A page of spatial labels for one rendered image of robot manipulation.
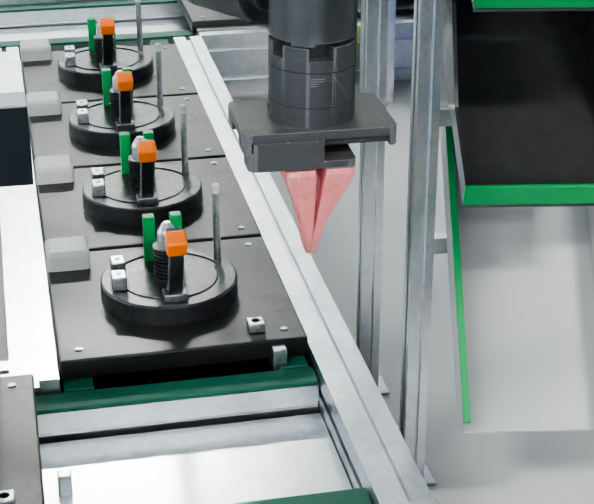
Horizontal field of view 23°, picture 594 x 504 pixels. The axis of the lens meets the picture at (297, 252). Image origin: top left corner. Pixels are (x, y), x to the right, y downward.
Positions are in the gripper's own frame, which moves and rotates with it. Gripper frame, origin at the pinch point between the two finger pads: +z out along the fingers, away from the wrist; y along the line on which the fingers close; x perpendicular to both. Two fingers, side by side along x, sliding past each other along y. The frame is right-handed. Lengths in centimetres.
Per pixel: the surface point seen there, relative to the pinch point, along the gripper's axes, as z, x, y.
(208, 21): 28, -141, -14
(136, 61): 26, -116, 0
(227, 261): 25, -47, -2
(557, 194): 3.1, -10.5, -22.4
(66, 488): 31.2, -18.0, 17.1
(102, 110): 26, -96, 7
